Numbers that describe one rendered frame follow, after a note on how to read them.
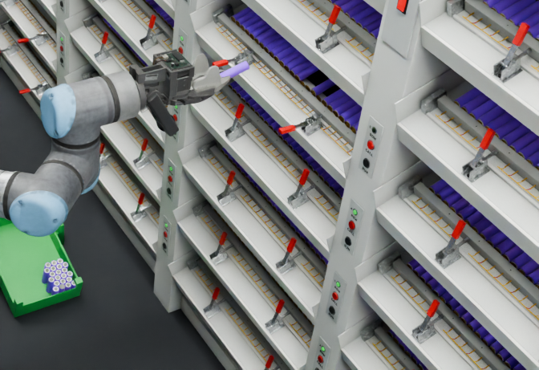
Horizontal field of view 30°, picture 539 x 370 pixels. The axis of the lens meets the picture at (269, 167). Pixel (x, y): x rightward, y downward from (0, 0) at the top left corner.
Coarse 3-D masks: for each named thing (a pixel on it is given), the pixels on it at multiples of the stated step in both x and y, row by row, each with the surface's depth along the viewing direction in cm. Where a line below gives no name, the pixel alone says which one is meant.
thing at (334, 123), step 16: (224, 16) 233; (240, 32) 229; (256, 48) 224; (272, 64) 220; (288, 80) 216; (288, 96) 215; (304, 96) 212; (320, 112) 208; (336, 128) 205; (352, 144) 202
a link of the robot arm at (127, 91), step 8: (120, 72) 187; (112, 80) 184; (120, 80) 185; (128, 80) 185; (120, 88) 184; (128, 88) 185; (136, 88) 186; (120, 96) 184; (128, 96) 185; (136, 96) 186; (120, 104) 184; (128, 104) 185; (136, 104) 186; (120, 112) 185; (128, 112) 186; (136, 112) 187; (120, 120) 188
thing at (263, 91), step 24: (216, 0) 234; (240, 0) 238; (192, 24) 234; (216, 24) 236; (216, 48) 230; (240, 48) 229; (264, 72) 222; (264, 96) 217; (288, 120) 211; (312, 144) 206; (336, 144) 204; (336, 168) 200
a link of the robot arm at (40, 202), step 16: (0, 176) 180; (16, 176) 180; (32, 176) 180; (48, 176) 180; (64, 176) 181; (80, 176) 184; (0, 192) 178; (16, 192) 178; (32, 192) 176; (48, 192) 176; (64, 192) 179; (80, 192) 185; (0, 208) 179; (16, 208) 176; (32, 208) 175; (48, 208) 175; (64, 208) 178; (16, 224) 178; (32, 224) 178; (48, 224) 177
